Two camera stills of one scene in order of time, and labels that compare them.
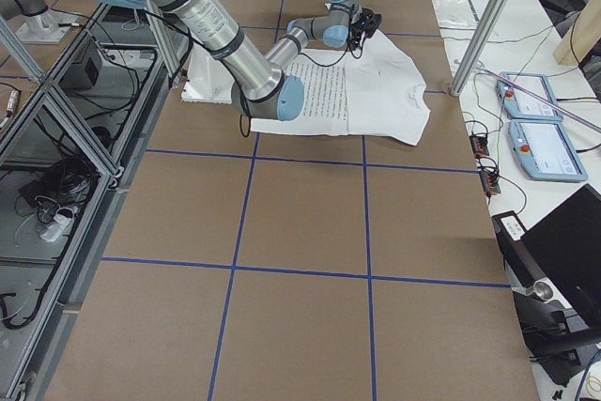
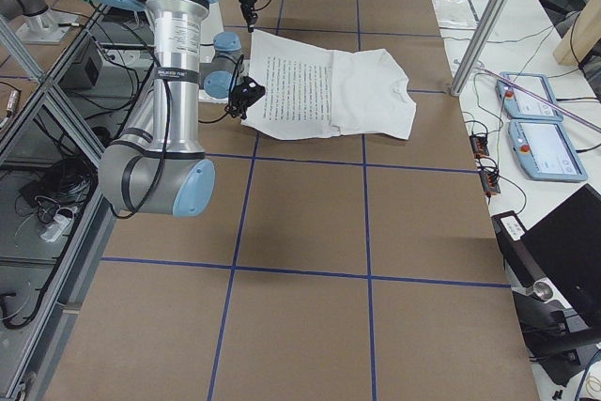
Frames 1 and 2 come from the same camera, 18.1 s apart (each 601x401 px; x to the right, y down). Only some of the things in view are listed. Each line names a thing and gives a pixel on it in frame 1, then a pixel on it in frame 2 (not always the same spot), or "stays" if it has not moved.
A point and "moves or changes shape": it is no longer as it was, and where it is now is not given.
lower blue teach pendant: x=546 y=150 stays
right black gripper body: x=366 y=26 to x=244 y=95
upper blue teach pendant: x=519 y=104 stays
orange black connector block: x=479 y=146 stays
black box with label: x=521 y=269 stays
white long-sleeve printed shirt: x=370 y=89 moves or changes shape
